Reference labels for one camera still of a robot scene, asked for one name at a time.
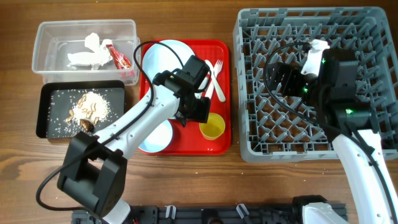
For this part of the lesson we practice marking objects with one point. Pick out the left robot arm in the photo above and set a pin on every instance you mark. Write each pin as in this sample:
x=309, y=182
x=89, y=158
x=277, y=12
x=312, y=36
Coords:
x=95, y=166

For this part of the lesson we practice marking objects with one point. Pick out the clear plastic waste bin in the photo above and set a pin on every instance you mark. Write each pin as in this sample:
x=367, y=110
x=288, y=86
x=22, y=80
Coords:
x=56, y=39

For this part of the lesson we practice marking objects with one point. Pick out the red snack wrapper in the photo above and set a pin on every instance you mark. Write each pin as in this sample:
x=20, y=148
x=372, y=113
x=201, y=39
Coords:
x=121, y=62

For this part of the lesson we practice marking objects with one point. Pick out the light blue bowl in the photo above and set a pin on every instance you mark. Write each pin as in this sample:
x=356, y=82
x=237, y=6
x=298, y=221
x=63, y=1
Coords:
x=159, y=139

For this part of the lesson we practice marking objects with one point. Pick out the white plastic spoon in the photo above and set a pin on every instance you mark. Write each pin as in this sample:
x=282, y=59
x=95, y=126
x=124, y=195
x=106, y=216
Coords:
x=217, y=87

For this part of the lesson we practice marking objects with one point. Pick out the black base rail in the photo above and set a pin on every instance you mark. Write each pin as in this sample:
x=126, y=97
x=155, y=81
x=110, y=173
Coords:
x=277, y=213

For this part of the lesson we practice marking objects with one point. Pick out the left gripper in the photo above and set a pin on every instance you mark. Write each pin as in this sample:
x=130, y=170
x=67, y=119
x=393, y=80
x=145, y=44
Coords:
x=201, y=113

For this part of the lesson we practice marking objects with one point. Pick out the grey dishwasher rack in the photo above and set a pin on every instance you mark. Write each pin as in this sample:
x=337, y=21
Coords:
x=271, y=130

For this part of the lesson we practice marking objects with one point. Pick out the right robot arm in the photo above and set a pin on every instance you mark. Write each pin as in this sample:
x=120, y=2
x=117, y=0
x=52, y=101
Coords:
x=327, y=82

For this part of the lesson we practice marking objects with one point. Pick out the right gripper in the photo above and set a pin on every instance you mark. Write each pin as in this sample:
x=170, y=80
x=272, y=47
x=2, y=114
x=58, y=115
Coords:
x=292, y=73

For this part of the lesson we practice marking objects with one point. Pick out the light blue plate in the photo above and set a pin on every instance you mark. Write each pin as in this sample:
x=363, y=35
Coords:
x=159, y=58

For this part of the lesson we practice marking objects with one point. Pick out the rice and food scraps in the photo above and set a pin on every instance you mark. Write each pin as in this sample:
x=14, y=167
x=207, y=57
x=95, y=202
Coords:
x=71, y=111

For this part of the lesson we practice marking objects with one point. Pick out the black rectangular tray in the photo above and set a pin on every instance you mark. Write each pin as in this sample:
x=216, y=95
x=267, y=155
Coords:
x=113, y=90

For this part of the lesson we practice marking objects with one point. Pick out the yellow cup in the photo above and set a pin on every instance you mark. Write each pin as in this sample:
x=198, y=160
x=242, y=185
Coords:
x=213, y=128

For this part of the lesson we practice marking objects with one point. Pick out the white napkin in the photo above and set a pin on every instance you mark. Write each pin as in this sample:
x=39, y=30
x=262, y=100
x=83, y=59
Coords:
x=98, y=56

